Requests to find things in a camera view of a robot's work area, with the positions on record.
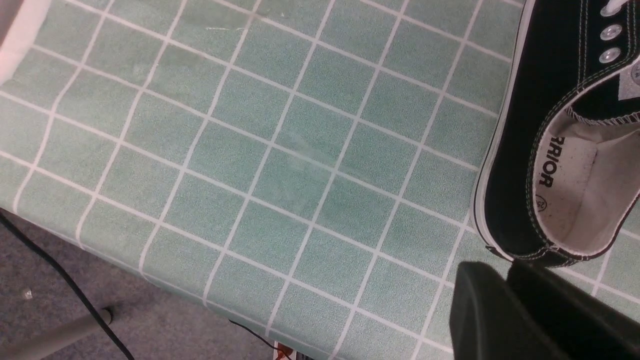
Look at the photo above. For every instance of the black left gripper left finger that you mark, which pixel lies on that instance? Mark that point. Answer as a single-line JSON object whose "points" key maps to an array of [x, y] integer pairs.
{"points": [[488, 322]]}

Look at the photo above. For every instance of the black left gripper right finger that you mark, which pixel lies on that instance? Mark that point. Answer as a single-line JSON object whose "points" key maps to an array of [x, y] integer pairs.
{"points": [[580, 325]]}

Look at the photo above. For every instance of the black canvas sneaker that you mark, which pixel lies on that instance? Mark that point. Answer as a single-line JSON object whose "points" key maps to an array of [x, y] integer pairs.
{"points": [[561, 174]]}

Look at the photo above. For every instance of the green checked floor mat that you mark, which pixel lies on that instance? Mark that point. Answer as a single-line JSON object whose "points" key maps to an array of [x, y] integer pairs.
{"points": [[302, 167]]}

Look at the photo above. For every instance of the grey tripod leg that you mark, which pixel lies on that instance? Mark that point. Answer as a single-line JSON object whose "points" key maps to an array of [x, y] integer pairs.
{"points": [[52, 341]]}

